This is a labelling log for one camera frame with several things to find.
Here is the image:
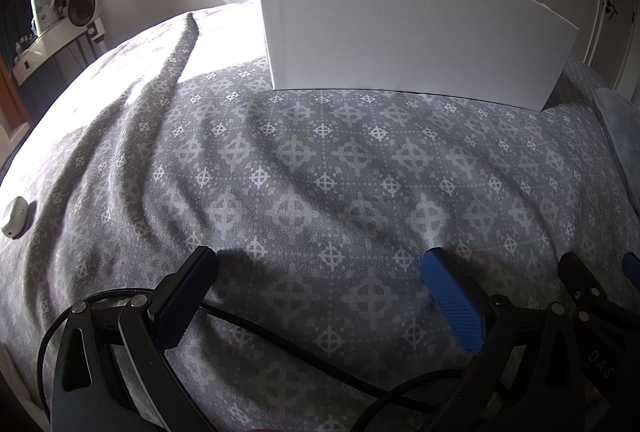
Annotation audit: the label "grey fleece cloth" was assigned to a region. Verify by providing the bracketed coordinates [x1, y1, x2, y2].
[592, 88, 640, 212]

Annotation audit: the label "small white earbud case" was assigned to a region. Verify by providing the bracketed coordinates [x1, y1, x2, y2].
[1, 196, 29, 238]

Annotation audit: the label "white wardrobe doors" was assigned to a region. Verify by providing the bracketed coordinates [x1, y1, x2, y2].
[584, 0, 639, 101]

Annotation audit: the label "grey patterned bedspread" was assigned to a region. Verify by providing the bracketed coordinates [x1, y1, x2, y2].
[1, 4, 639, 431]

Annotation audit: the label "white cardboard box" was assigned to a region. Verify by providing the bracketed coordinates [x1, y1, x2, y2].
[260, 0, 578, 111]

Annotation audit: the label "white remote device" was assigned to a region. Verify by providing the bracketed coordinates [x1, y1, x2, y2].
[30, 0, 58, 37]

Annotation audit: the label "small round black fan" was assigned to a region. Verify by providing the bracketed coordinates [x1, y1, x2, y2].
[67, 0, 102, 27]

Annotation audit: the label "white wall shelf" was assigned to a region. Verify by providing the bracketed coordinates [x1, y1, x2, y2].
[12, 18, 106, 87]

